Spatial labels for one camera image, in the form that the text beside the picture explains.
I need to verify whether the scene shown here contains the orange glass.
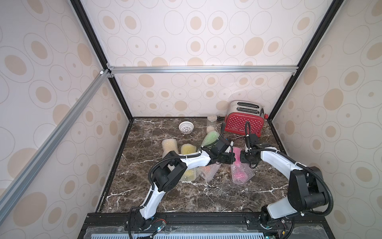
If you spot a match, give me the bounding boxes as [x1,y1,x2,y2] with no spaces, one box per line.
[201,164,221,182]

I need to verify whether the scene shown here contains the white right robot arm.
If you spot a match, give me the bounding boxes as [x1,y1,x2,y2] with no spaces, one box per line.
[240,134,334,229]

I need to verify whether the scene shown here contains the yellow glass in bubble wrap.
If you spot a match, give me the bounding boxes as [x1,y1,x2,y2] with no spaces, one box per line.
[180,144,198,182]

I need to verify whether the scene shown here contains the white perforated strainer bowl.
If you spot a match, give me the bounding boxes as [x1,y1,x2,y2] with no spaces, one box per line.
[179,121,194,134]

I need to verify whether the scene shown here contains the horizontal aluminium frame bar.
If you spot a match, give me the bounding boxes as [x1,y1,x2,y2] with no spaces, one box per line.
[109,65,298,74]

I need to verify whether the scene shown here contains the left diagonal aluminium frame bar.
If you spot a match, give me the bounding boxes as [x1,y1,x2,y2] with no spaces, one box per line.
[1,69,110,224]

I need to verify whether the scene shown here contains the red polka dot toaster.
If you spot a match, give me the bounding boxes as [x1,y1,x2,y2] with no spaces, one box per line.
[225,100,268,137]

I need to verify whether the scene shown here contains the clear bubble wrap sheet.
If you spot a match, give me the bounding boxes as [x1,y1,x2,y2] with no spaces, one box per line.
[231,147,255,185]

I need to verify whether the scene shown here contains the pink plastic wine glass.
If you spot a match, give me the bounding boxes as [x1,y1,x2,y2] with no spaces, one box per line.
[231,147,249,184]

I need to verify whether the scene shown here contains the beige glass in bubble wrap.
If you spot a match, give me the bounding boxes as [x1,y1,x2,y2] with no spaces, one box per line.
[162,138,179,157]

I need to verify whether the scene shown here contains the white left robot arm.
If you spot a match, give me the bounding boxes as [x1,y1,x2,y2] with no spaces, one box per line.
[139,138,235,220]

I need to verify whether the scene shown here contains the clear jar with powder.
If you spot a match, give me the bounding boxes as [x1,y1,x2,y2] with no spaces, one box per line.
[206,115,217,133]

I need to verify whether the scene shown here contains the green glass in bubble wrap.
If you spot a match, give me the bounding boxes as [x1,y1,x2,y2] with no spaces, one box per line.
[201,130,220,148]

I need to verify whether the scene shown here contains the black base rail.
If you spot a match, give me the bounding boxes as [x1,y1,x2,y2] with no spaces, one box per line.
[78,212,334,239]

